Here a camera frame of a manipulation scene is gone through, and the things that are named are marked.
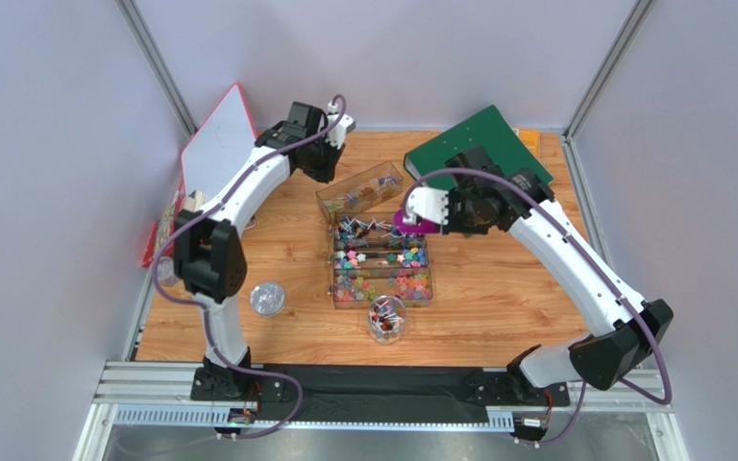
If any purple plastic scoop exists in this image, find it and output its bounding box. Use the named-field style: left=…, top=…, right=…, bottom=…
left=393, top=209, right=441, bottom=234

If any clear plastic cup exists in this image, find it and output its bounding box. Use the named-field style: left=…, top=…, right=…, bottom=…
left=367, top=295, right=407, bottom=345

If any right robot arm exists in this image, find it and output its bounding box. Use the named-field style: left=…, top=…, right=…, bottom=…
left=441, top=146, right=674, bottom=402

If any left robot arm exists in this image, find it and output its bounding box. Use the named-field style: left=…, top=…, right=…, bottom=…
left=172, top=94, right=355, bottom=392

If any clear candy bin back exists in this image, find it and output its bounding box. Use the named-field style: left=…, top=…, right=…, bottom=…
left=316, top=161, right=403, bottom=223

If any green clipboard folder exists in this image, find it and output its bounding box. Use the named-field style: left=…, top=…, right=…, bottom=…
left=403, top=105, right=555, bottom=193

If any lollipop candy bin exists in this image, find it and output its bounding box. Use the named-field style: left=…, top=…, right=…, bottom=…
left=330, top=211, right=424, bottom=243

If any orange notebook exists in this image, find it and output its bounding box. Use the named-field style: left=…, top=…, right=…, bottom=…
left=512, top=128, right=541, bottom=158

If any colourful star candy bin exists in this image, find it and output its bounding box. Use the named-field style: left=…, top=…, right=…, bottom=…
left=330, top=238, right=430, bottom=270

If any translucent gummy candy bin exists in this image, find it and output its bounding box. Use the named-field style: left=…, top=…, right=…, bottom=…
left=329, top=268, right=435, bottom=309

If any stack of books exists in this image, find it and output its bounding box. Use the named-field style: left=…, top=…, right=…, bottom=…
left=141, top=184, right=207, bottom=268

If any small clear cup left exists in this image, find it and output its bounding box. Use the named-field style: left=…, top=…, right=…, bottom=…
left=156, top=256, right=179, bottom=287

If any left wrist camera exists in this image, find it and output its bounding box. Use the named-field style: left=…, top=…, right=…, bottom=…
left=325, top=103, right=357, bottom=149

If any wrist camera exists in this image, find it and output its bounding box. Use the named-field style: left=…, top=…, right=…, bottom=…
left=402, top=186, right=450, bottom=225
left=325, top=103, right=357, bottom=149

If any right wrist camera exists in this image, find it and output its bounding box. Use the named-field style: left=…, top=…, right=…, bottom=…
left=402, top=186, right=450, bottom=225

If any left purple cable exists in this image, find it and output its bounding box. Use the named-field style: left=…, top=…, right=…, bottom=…
left=150, top=94, right=349, bottom=441

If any purple cable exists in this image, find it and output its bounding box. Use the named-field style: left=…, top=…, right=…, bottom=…
left=150, top=94, right=349, bottom=441
left=399, top=167, right=673, bottom=448

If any white board red frame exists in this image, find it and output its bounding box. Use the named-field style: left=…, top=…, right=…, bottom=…
left=181, top=83, right=258, bottom=198

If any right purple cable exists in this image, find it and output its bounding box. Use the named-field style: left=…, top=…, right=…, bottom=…
left=399, top=167, right=673, bottom=448

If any aluminium front rail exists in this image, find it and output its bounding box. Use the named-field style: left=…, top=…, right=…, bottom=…
left=93, top=362, right=673, bottom=432

